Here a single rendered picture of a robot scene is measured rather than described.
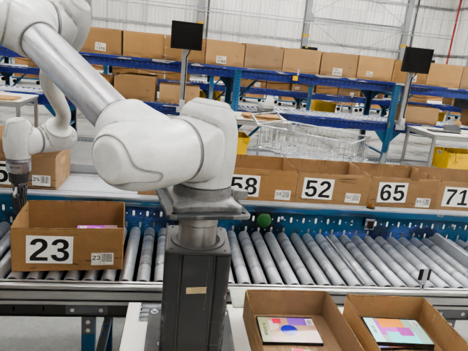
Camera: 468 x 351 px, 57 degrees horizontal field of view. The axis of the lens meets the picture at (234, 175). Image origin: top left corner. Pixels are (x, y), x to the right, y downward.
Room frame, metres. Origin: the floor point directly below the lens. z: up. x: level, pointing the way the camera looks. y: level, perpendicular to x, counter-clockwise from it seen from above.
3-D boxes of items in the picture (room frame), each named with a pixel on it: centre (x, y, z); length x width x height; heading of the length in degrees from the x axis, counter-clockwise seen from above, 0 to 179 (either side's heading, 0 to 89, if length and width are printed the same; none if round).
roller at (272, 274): (1.75, -0.18, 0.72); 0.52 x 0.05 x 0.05; 9
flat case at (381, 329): (1.22, -0.57, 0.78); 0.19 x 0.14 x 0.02; 95
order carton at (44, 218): (1.58, 0.61, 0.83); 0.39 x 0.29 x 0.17; 105
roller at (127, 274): (1.66, 0.40, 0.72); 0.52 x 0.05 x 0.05; 9
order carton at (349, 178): (2.26, -0.49, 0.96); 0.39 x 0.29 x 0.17; 99
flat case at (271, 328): (1.19, -0.22, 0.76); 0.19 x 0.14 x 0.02; 97
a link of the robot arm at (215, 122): (1.11, 0.08, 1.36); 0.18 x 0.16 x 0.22; 145
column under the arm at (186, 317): (1.12, 0.08, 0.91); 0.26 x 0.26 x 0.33; 8
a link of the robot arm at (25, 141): (1.62, 0.83, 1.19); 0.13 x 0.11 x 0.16; 145
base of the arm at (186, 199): (1.12, 0.06, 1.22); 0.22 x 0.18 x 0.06; 110
